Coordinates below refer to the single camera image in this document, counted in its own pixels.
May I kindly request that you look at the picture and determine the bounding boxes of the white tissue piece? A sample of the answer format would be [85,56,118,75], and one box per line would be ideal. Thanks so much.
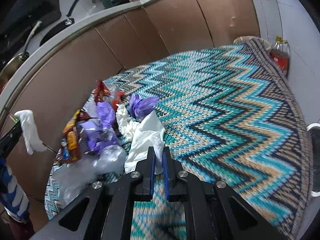
[14,109,47,155]

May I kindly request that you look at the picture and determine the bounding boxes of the clear plastic bag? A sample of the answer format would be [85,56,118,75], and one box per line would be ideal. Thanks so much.
[53,145,126,208]

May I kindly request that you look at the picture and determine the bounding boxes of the white plastic bag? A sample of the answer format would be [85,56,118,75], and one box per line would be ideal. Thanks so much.
[116,104,165,175]

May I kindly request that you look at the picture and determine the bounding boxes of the purple plastic bag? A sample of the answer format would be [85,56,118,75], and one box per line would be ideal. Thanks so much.
[129,94,159,122]

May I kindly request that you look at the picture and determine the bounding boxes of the brown kitchen cabinets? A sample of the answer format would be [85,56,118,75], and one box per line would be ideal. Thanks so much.
[0,0,261,233]

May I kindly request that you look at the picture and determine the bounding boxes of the blue white gloved left hand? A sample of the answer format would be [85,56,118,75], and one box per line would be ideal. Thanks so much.
[1,158,30,222]

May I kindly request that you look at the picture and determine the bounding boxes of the orange red snack wrapper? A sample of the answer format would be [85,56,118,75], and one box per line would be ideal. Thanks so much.
[56,109,91,164]

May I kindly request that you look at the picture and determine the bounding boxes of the purple snack wrapper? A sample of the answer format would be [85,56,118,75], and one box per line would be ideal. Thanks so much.
[77,101,118,155]

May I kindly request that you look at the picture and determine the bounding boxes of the zigzag patterned table cloth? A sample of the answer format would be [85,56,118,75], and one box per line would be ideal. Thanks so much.
[44,38,313,240]

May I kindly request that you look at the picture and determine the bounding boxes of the black frying pan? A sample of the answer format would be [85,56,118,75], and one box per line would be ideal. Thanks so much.
[40,0,80,46]

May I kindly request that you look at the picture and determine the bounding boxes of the beige waste bin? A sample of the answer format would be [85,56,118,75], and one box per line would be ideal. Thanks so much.
[233,35,272,53]

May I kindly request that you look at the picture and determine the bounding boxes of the cooking oil bottle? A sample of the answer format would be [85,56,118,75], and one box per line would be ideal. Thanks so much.
[269,36,290,76]

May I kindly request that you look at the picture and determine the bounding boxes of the steel pot with handle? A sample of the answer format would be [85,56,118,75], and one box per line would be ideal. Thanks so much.
[1,21,42,82]

